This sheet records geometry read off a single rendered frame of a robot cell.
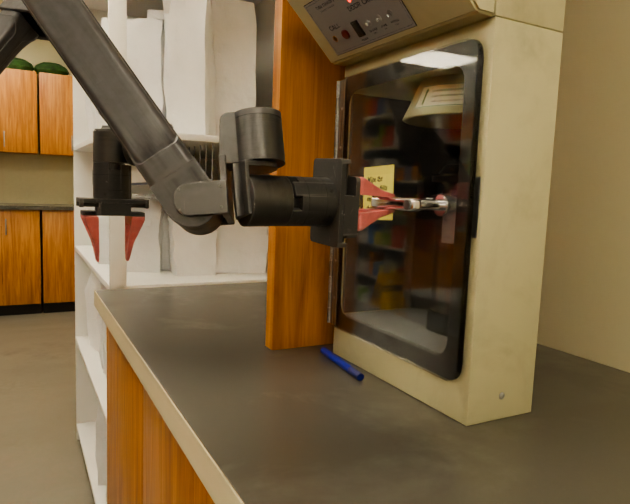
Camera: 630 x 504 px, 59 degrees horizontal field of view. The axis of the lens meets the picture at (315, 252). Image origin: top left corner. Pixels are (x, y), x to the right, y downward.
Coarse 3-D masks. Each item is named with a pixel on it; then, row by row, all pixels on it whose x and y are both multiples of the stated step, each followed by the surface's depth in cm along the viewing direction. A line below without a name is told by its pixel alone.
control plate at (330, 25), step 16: (320, 0) 77; (336, 0) 75; (352, 0) 72; (368, 0) 70; (384, 0) 68; (400, 0) 66; (320, 16) 80; (336, 16) 77; (352, 16) 75; (368, 16) 73; (384, 16) 71; (400, 16) 69; (336, 32) 80; (352, 32) 78; (368, 32) 75; (384, 32) 73; (336, 48) 83; (352, 48) 80
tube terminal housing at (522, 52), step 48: (528, 0) 63; (432, 48) 70; (528, 48) 64; (528, 96) 65; (480, 144) 63; (528, 144) 66; (480, 192) 63; (528, 192) 67; (480, 240) 64; (528, 240) 68; (480, 288) 65; (528, 288) 68; (336, 336) 93; (480, 336) 66; (528, 336) 70; (432, 384) 72; (480, 384) 67; (528, 384) 71
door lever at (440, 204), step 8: (376, 200) 71; (384, 200) 69; (392, 200) 68; (400, 200) 66; (408, 200) 64; (416, 200) 65; (424, 200) 66; (432, 200) 66; (440, 200) 67; (384, 208) 70; (392, 208) 68; (400, 208) 66; (408, 208) 65; (416, 208) 65; (424, 208) 66; (432, 208) 66; (440, 208) 67
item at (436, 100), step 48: (480, 48) 62; (384, 96) 78; (432, 96) 68; (384, 144) 78; (432, 144) 69; (432, 192) 69; (384, 240) 78; (432, 240) 69; (384, 288) 78; (432, 288) 69; (384, 336) 79; (432, 336) 69
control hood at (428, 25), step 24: (288, 0) 83; (312, 0) 79; (408, 0) 66; (432, 0) 63; (456, 0) 61; (480, 0) 60; (312, 24) 83; (432, 24) 66; (456, 24) 65; (360, 48) 79; (384, 48) 77
